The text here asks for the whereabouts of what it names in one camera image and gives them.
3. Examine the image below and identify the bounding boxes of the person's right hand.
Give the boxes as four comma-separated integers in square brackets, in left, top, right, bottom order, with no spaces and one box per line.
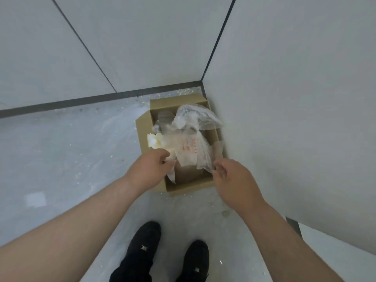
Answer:
[213,157,266,216]

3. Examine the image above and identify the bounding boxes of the person's left hand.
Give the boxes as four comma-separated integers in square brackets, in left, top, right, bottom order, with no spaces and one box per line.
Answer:
[125,149,177,193]

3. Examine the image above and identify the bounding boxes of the white tissue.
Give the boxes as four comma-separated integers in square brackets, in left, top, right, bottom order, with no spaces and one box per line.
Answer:
[146,133,165,150]

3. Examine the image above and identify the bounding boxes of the person's right forearm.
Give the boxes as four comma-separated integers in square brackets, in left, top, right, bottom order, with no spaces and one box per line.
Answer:
[238,202,344,282]

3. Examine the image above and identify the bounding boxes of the person's left forearm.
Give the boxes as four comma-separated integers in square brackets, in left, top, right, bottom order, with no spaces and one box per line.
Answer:
[0,176,139,282]

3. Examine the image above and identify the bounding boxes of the person's black left shoe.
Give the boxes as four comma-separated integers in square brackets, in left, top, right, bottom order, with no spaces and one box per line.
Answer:
[126,221,161,271]

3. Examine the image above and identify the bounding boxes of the person's black shoe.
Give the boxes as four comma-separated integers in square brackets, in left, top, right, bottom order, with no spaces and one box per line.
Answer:
[126,221,161,271]
[183,240,210,277]

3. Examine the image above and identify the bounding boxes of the person's black right shoe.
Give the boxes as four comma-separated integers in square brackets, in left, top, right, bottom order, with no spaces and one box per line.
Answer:
[183,240,210,277]

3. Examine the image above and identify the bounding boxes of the person's dark trousers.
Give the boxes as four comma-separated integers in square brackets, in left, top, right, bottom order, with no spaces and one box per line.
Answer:
[109,258,210,282]

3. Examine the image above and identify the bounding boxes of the large open cardboard box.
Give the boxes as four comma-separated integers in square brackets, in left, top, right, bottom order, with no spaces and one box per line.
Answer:
[136,94,225,197]

